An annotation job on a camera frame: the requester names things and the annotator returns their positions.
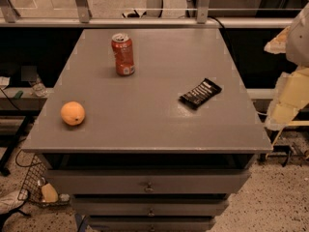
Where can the red soda can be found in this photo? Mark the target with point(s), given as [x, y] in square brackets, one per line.
[123, 53]

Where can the yellow bottle in basket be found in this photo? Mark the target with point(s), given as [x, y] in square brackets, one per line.
[49, 193]

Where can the orange fruit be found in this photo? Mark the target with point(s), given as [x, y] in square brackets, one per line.
[73, 113]

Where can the metal railing frame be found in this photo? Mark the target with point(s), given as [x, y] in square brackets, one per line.
[151, 13]

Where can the yellow metal stand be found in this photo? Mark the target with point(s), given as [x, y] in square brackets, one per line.
[292, 141]

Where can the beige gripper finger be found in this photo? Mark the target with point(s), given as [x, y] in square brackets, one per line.
[278, 44]
[291, 94]

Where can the wire basket on floor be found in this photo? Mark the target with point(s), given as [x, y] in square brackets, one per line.
[31, 189]

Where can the black rxbar chocolate bar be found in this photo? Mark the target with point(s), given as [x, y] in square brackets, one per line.
[200, 94]

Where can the clear plastic bottle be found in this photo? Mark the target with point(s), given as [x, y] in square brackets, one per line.
[38, 87]

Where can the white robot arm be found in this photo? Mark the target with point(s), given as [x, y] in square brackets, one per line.
[297, 44]

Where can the grey drawer cabinet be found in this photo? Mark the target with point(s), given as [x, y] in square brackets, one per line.
[141, 160]

